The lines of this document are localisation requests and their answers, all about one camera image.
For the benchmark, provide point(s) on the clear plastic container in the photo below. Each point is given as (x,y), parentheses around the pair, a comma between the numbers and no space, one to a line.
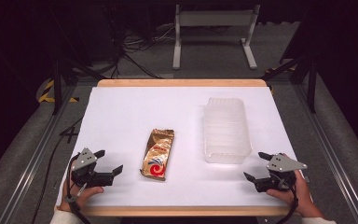
(227,130)

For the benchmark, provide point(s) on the aluminium floor rail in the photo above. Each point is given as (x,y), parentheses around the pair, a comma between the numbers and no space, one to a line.
(332,158)
(34,158)

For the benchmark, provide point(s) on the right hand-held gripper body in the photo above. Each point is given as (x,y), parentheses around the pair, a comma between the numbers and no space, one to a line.
(281,165)

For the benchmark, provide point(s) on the black tripod stand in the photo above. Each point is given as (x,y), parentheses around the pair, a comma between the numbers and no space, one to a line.
(57,84)
(312,84)

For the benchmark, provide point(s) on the person's right hand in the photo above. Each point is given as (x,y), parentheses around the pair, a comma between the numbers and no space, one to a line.
(301,199)

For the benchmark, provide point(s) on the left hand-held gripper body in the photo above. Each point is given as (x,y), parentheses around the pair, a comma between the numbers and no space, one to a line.
(85,160)

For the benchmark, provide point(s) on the white metal stand frame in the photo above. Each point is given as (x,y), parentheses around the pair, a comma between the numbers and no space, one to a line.
(214,18)

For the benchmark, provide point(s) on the person's left hand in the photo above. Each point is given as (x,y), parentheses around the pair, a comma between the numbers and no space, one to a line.
(74,199)

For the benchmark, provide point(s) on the white table sheet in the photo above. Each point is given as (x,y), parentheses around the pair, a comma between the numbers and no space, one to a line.
(130,109)

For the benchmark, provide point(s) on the gold snack packet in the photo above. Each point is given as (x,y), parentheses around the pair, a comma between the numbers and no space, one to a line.
(157,155)

